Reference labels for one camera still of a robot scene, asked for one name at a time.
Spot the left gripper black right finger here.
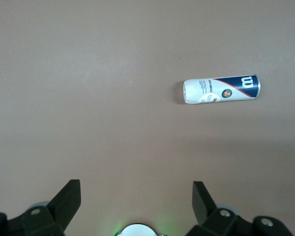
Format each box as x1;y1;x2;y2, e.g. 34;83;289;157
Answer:
186;181;295;236

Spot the white blue tennis ball can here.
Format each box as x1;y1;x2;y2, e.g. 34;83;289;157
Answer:
182;74;261;105

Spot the brown table mat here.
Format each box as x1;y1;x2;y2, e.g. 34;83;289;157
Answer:
0;0;295;236

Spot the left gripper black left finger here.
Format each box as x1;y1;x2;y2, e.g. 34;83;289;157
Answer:
0;179;81;236

